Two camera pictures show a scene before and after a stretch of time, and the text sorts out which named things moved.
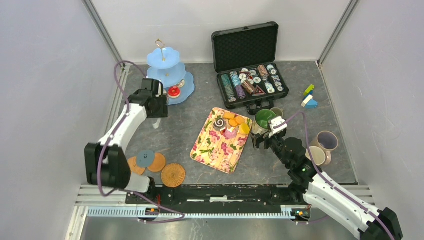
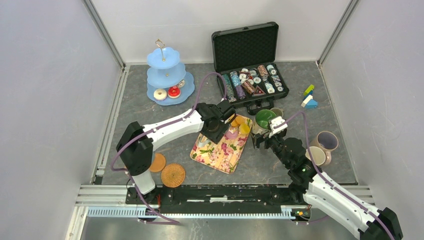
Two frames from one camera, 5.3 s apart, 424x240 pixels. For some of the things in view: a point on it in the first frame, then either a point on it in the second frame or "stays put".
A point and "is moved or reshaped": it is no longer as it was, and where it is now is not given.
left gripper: (162, 112) to (216, 137)
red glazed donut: (174, 92) stays put
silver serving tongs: (156, 125) is moved or reshaped
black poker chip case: (248, 72) stays put
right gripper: (266, 137) stays put
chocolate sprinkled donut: (181, 83) stays put
